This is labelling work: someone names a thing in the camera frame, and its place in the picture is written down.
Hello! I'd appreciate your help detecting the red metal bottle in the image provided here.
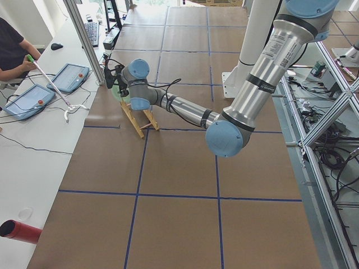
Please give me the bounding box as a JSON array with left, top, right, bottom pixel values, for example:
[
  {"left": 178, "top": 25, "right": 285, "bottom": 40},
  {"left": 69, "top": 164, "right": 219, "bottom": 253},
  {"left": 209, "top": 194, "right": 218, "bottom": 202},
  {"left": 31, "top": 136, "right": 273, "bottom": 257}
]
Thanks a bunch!
[{"left": 1, "top": 220, "right": 42, "bottom": 244}]

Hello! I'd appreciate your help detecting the person hand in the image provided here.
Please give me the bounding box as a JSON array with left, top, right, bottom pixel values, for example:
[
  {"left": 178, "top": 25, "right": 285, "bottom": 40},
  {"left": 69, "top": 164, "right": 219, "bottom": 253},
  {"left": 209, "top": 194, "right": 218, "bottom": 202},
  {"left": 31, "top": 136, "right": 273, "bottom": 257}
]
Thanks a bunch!
[{"left": 20, "top": 57, "right": 36, "bottom": 73}]

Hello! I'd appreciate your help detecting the grabber stick with green handle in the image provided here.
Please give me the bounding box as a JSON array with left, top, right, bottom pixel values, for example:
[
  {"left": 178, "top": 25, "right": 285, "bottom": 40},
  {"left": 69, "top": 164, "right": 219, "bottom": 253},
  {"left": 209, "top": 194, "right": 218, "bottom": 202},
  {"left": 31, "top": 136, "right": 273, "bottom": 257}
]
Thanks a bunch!
[{"left": 26, "top": 54, "right": 89, "bottom": 123}]

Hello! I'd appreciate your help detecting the blue teach pendant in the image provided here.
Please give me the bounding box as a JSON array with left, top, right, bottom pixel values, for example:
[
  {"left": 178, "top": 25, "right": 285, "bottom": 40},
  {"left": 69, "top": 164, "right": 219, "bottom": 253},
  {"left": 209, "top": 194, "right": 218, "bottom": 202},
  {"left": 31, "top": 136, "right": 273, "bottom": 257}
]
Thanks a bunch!
[
  {"left": 51, "top": 63, "right": 90, "bottom": 93},
  {"left": 3, "top": 84, "right": 55, "bottom": 120}
]

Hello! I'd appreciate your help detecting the wooden plate rack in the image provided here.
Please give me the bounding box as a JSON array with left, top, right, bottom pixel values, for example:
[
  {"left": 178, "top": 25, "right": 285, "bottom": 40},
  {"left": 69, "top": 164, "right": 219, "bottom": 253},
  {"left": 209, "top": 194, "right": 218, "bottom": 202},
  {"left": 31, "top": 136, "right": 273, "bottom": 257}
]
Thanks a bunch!
[{"left": 120, "top": 100, "right": 159, "bottom": 138}]

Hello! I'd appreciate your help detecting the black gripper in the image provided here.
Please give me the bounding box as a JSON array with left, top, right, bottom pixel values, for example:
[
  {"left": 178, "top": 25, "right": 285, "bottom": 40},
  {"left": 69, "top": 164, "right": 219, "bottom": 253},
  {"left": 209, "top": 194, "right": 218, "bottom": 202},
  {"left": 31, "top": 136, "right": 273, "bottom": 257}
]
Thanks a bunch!
[{"left": 115, "top": 64, "right": 129, "bottom": 96}]

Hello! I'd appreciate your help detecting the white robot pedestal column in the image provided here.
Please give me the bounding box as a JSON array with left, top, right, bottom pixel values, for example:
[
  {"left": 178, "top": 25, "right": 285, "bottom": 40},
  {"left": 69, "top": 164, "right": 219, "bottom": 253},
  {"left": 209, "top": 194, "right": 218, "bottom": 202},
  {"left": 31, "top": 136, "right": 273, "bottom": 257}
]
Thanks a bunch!
[{"left": 222, "top": 0, "right": 282, "bottom": 98}]

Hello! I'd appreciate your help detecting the aluminium frame post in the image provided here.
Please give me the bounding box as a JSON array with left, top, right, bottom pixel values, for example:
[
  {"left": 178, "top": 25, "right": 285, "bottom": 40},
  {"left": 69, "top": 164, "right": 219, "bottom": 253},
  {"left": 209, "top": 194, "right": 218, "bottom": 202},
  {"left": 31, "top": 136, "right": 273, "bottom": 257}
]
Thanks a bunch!
[{"left": 63, "top": 0, "right": 105, "bottom": 85}]

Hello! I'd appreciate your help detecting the light green plate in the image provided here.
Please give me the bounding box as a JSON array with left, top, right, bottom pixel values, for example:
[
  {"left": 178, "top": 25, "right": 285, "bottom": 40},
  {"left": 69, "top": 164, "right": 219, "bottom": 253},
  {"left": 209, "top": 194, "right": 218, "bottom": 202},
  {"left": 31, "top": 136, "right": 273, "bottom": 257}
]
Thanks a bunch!
[{"left": 111, "top": 85, "right": 130, "bottom": 103}]

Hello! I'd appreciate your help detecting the black computer mouse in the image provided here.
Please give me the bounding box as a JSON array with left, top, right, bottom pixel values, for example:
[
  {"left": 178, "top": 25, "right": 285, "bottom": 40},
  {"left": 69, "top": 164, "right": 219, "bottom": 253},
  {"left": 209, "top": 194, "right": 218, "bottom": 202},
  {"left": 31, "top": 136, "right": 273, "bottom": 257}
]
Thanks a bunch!
[{"left": 50, "top": 43, "right": 63, "bottom": 51}]

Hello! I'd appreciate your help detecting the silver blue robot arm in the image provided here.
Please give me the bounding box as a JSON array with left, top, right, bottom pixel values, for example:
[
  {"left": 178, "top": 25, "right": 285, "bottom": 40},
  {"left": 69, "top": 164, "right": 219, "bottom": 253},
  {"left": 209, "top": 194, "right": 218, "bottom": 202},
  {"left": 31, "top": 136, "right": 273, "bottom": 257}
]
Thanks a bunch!
[{"left": 118, "top": 1, "right": 338, "bottom": 157}]

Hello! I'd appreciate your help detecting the person forearm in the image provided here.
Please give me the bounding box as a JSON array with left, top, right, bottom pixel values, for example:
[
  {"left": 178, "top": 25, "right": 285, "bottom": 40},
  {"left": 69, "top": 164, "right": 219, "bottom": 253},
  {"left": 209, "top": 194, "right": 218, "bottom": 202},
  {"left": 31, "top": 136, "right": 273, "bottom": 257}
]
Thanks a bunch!
[{"left": 0, "top": 64, "right": 25, "bottom": 81}]

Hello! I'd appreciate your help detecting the blue teach pendant far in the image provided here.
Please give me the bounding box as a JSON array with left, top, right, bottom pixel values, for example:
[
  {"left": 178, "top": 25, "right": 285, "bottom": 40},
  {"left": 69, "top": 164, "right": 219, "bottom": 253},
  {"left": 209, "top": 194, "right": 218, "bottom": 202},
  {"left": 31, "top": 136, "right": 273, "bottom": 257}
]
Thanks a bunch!
[{"left": 51, "top": 63, "right": 90, "bottom": 93}]

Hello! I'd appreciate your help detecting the clear plastic lid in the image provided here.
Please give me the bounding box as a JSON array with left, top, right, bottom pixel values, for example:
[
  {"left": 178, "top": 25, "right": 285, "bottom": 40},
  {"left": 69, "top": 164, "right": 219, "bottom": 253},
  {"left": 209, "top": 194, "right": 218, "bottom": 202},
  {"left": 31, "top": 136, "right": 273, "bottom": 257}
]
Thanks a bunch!
[{"left": 18, "top": 207, "right": 34, "bottom": 222}]

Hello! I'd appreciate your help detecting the black keyboard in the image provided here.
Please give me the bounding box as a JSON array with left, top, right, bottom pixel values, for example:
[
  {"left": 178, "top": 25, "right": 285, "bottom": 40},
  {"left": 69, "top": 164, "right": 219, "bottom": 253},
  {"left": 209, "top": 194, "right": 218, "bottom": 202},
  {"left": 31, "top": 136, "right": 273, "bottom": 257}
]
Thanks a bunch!
[{"left": 84, "top": 22, "right": 99, "bottom": 47}]

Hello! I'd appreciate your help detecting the aluminium frame rail structure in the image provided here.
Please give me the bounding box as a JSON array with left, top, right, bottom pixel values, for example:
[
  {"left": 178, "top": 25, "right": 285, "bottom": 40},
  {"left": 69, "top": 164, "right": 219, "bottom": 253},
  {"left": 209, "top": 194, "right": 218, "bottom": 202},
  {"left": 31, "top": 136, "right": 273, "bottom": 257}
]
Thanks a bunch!
[{"left": 278, "top": 35, "right": 358, "bottom": 268}]

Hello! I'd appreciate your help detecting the blue teach pendant near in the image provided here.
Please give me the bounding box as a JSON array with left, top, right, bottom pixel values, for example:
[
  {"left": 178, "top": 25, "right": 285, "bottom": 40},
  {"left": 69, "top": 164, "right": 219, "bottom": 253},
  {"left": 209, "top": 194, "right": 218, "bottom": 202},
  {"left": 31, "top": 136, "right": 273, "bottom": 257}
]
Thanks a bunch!
[{"left": 3, "top": 84, "right": 55, "bottom": 120}]

